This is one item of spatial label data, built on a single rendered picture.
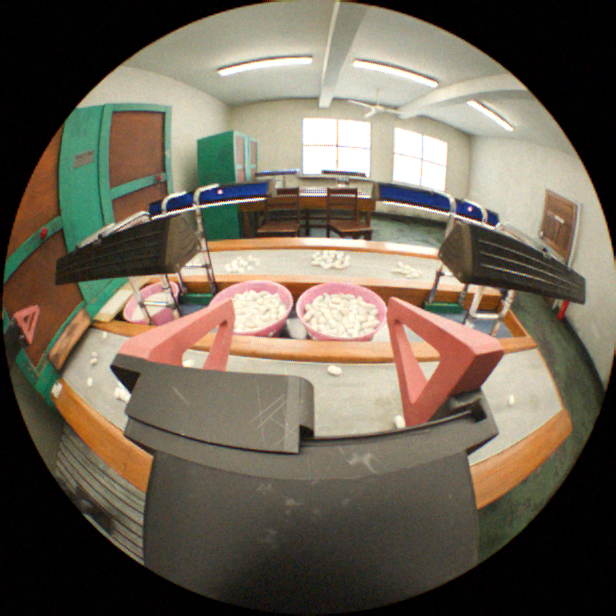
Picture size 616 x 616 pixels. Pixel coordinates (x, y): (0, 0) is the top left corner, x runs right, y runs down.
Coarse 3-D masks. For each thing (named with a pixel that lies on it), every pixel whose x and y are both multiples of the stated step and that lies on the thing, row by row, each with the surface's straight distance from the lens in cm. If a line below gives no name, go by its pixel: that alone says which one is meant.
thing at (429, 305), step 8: (432, 192) 88; (440, 192) 83; (448, 200) 77; (464, 200) 95; (480, 208) 86; (448, 216) 76; (448, 224) 76; (480, 224) 85; (448, 232) 76; (440, 264) 80; (440, 272) 81; (432, 288) 84; (464, 288) 91; (432, 296) 85; (464, 296) 93; (424, 304) 86; (432, 304) 87; (440, 304) 89; (448, 304) 91; (456, 304) 94; (432, 312) 89; (440, 312) 91; (448, 312) 93; (456, 312) 96
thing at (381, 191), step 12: (372, 192) 83; (384, 192) 80; (396, 192) 82; (408, 192) 84; (420, 192) 86; (408, 204) 82; (420, 204) 84; (432, 204) 87; (444, 204) 90; (456, 204) 94; (468, 216) 96; (480, 216) 101; (492, 216) 107
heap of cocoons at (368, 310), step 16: (320, 304) 70; (336, 304) 72; (352, 304) 71; (368, 304) 71; (304, 320) 65; (320, 320) 64; (336, 320) 64; (352, 320) 64; (368, 320) 66; (352, 336) 60
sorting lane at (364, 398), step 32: (96, 352) 92; (192, 352) 62; (96, 384) 79; (320, 384) 49; (352, 384) 50; (384, 384) 51; (512, 384) 73; (544, 384) 89; (320, 416) 45; (352, 416) 46; (384, 416) 47; (512, 416) 66; (544, 416) 80; (480, 448) 55
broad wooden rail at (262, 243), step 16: (224, 240) 132; (240, 240) 126; (256, 240) 122; (272, 240) 118; (288, 240) 116; (304, 240) 115; (320, 240) 116; (336, 240) 117; (352, 240) 119; (416, 256) 119; (432, 256) 123
